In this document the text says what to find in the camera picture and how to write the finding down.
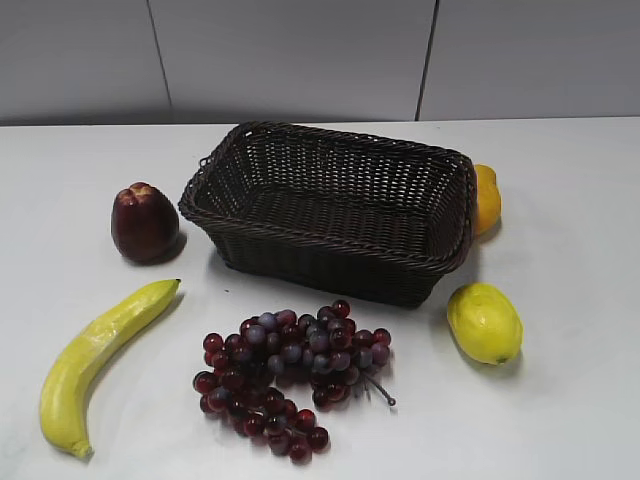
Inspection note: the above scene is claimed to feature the red grape bunch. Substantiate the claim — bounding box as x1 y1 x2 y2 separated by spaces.
192 299 396 464

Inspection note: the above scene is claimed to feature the yellow lemon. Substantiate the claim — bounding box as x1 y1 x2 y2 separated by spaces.
447 282 524 365

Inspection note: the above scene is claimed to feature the yellow banana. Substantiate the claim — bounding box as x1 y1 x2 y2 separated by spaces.
39 279 181 461

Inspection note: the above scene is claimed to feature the black woven basket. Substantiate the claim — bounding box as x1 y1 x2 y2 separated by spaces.
178 122 477 308

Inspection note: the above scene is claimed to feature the orange yellow fruit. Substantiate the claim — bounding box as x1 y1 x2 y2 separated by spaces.
474 164 502 236

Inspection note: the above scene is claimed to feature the dark red apple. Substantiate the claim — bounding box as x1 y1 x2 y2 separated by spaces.
111 182 179 263

